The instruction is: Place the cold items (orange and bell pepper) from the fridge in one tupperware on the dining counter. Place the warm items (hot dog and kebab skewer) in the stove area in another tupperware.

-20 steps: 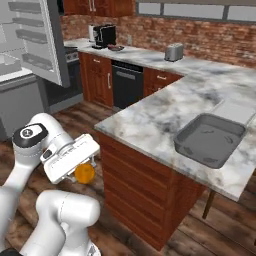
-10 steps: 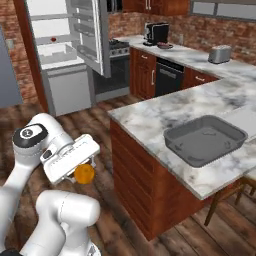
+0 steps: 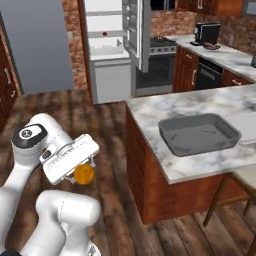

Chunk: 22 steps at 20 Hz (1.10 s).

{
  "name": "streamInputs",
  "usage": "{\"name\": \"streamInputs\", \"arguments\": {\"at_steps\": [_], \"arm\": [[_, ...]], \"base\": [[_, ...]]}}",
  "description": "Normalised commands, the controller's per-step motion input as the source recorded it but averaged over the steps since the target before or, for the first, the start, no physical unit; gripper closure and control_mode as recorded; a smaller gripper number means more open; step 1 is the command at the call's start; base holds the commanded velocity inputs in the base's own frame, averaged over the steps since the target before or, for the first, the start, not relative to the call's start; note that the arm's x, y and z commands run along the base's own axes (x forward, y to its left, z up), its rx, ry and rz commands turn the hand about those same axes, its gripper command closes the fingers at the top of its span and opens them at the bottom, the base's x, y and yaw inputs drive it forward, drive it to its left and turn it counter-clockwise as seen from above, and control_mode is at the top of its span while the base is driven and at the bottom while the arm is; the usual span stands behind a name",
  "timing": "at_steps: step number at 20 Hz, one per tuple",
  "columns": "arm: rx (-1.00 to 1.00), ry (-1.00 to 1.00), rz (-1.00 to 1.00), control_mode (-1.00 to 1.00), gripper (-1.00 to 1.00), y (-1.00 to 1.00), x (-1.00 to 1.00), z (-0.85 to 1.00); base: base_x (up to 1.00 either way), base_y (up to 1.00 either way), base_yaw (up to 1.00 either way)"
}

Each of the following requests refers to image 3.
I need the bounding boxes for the dark pan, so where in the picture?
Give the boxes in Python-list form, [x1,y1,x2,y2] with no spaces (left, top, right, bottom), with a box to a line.
[151,35,169,43]

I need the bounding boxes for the marble dining counter island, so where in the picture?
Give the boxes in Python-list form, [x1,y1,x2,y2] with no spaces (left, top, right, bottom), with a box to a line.
[125,83,256,226]

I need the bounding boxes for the dark wooden cupboard run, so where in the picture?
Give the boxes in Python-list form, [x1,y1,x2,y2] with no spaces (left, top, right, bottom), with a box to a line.
[0,31,20,132]

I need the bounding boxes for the wooden stool with pale seat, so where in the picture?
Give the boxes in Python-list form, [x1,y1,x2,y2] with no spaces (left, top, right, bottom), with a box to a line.
[202,162,256,256]

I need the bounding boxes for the dark plate with food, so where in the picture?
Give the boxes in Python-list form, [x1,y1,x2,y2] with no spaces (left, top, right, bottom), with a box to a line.
[202,41,221,52]

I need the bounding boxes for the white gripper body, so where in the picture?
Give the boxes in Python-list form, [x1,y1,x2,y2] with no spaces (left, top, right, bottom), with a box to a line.
[39,133,101,186]

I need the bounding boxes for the wooden base cupboards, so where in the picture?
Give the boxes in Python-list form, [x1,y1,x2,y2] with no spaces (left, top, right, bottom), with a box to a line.
[172,45,255,94]

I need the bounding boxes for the black microwave oven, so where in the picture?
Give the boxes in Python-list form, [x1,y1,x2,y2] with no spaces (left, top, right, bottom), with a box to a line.
[149,0,176,12]

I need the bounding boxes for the wooden wall cupboards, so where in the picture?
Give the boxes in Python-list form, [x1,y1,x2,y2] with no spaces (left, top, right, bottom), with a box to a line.
[175,0,245,18]

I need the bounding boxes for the black dishwasher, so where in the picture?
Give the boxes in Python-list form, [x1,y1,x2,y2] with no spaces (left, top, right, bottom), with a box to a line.
[195,57,225,91]

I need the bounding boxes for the black coffee machine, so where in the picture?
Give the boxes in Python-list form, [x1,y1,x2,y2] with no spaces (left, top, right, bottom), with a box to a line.
[190,21,222,47]

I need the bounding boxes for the grey fridge door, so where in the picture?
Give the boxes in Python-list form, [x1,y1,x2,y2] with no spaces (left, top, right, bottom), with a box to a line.
[121,0,152,74]

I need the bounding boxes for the steel stove with oven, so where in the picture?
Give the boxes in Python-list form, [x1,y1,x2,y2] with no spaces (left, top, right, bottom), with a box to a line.
[134,35,178,98]

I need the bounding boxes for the orange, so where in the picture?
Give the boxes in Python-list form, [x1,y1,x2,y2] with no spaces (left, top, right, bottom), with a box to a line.
[73,162,96,186]

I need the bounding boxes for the white open fridge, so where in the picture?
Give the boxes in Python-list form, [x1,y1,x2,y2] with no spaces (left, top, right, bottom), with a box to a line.
[82,0,133,105]

